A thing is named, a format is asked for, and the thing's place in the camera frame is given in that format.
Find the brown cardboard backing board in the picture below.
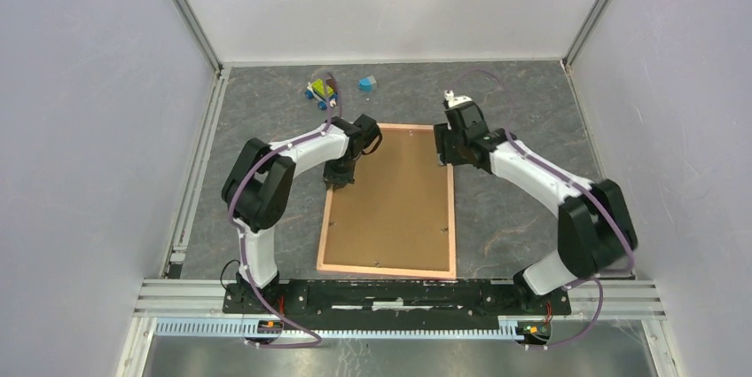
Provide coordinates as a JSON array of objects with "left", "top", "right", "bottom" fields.
[{"left": 324, "top": 128, "right": 452, "bottom": 272}]

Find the pink wooden picture frame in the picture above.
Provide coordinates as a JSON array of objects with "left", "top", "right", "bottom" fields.
[{"left": 316, "top": 122, "right": 458, "bottom": 280}]

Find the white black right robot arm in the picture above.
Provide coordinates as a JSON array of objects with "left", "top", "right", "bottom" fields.
[{"left": 434, "top": 91, "right": 638, "bottom": 313}]

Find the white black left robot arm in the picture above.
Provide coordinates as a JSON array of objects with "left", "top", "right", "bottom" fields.
[{"left": 221, "top": 114, "right": 382, "bottom": 313}]

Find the blue grey toy block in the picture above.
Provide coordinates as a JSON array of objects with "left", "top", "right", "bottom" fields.
[{"left": 358, "top": 75, "right": 378, "bottom": 92}]

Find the blue green toy car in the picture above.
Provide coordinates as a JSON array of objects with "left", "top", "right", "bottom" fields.
[{"left": 304, "top": 79, "right": 339, "bottom": 111}]

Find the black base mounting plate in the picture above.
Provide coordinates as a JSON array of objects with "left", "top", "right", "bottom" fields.
[{"left": 222, "top": 279, "right": 572, "bottom": 332}]

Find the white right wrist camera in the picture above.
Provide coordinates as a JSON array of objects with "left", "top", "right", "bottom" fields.
[{"left": 443, "top": 90, "right": 473, "bottom": 110}]

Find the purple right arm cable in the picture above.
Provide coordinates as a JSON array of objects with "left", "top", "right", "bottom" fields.
[{"left": 452, "top": 70, "right": 637, "bottom": 352}]

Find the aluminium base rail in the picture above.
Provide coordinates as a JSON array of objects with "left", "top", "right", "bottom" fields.
[{"left": 135, "top": 279, "right": 668, "bottom": 342}]

